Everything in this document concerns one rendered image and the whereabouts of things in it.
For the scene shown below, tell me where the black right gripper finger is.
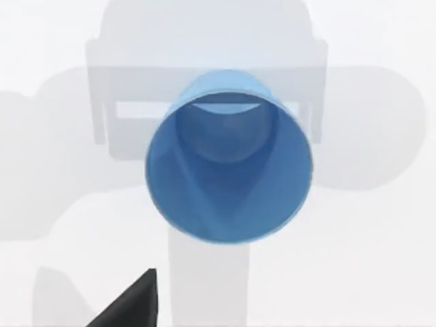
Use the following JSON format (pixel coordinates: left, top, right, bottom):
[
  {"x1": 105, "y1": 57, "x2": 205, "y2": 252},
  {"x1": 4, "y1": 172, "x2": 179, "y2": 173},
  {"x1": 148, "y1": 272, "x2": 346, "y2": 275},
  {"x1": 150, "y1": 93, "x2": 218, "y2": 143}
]
[{"x1": 84, "y1": 268, "x2": 160, "y2": 327}]

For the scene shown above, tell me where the blue cup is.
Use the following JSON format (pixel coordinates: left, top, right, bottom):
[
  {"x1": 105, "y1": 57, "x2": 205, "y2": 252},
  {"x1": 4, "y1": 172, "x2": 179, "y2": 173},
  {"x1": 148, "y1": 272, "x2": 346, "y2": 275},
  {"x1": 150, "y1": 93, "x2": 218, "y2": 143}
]
[{"x1": 144, "y1": 69, "x2": 313, "y2": 245}]

